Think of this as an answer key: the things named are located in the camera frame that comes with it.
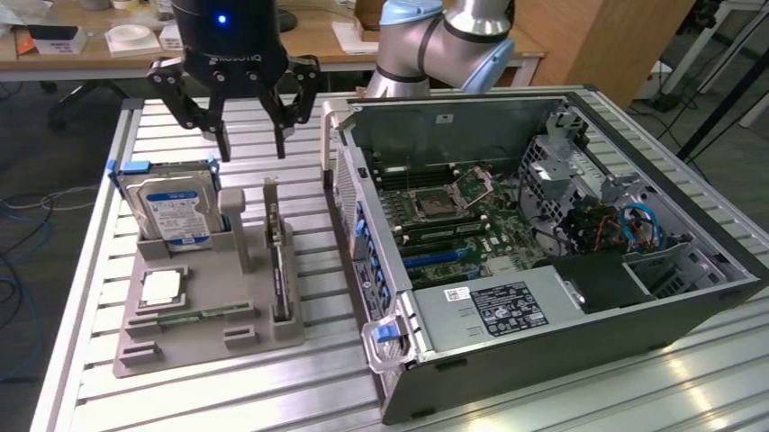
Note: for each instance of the white round tape holder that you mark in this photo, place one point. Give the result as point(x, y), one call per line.
point(132, 40)

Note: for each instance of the perforated metal drive cage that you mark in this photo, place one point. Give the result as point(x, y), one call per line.
point(552, 175)

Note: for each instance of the grey power supply unit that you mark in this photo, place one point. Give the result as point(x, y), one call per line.
point(480, 315)

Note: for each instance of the installed RAM stick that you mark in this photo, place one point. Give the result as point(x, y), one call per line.
point(447, 230)

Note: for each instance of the CPU socket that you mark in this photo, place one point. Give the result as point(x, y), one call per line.
point(433, 204)

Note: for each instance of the thin metal locking lever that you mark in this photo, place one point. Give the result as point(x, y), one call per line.
point(408, 175)

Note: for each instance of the silver CPU chip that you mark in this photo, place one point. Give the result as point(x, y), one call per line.
point(160, 288)

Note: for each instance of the brown cardboard box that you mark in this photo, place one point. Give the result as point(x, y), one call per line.
point(367, 13)

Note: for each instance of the grey plastic parts rack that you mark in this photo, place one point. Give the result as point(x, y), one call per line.
point(240, 328)

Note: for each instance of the white box with black lid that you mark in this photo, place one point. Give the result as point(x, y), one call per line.
point(56, 40)

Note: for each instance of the hard disk with blue carrier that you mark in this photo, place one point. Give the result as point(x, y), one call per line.
point(173, 216)

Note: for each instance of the small white cardboard box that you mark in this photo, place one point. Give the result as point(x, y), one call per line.
point(169, 38)

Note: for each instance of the green motherboard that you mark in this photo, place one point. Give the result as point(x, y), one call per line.
point(468, 252)

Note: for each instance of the grey metal disk bay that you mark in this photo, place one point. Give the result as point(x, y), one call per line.
point(666, 270)

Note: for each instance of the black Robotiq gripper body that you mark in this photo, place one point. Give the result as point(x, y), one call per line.
point(230, 40)

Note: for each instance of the graphics card with metal bracket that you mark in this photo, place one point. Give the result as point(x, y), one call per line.
point(279, 252)

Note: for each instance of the green RAM stick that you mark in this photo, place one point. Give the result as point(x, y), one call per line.
point(180, 315)

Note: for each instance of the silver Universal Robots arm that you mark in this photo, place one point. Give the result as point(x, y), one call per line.
point(420, 40)

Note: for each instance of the blue expansion slot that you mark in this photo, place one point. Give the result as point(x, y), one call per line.
point(435, 258)

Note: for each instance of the open black PC case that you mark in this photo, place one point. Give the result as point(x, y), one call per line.
point(540, 351)

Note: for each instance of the black office chair base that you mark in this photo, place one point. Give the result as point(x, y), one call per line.
point(77, 99)

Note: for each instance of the metal socket cover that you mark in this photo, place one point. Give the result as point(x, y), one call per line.
point(475, 182)

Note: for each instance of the white paper stack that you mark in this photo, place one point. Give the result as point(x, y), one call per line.
point(353, 40)

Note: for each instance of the wooden desk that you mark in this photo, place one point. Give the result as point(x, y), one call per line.
point(89, 60)

